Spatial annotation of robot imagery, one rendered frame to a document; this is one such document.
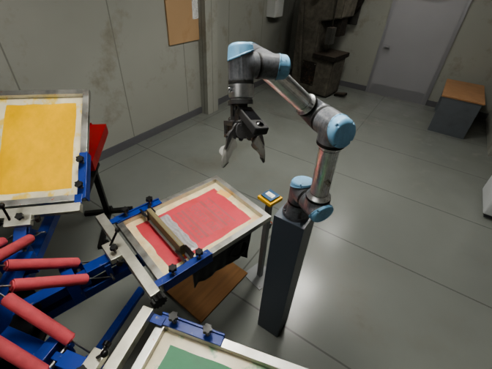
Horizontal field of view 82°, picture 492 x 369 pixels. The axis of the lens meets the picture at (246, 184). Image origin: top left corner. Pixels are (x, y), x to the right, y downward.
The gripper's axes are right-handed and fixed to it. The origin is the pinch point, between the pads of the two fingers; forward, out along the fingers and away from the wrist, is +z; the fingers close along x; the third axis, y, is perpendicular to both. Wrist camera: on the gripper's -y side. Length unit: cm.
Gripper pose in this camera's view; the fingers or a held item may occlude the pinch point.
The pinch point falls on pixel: (245, 165)
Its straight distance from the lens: 89.3
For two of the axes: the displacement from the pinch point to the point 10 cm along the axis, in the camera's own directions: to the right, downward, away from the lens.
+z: 0.1, 9.7, 2.5
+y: -5.2, -2.1, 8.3
